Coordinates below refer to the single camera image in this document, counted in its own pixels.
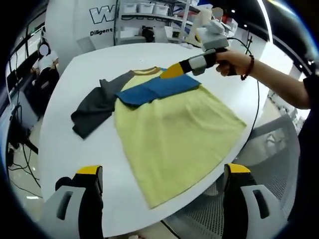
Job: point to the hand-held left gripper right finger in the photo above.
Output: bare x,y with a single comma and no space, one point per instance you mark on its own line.
239,199

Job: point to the grey metal shelving rack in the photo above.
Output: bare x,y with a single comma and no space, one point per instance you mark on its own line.
149,22

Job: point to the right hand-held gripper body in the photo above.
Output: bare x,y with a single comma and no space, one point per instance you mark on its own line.
214,39

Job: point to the white storage bin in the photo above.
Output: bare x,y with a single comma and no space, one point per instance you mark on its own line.
161,8
145,8
130,7

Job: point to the person's dark clothed torso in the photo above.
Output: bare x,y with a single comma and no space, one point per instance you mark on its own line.
307,149

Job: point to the person's right hand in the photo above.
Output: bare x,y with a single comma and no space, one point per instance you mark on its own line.
231,63

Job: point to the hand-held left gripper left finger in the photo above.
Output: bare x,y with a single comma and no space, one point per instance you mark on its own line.
84,199

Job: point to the black screen tripod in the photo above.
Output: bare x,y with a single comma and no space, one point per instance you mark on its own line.
27,145

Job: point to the yellow-green garment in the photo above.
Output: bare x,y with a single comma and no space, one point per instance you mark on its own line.
179,134

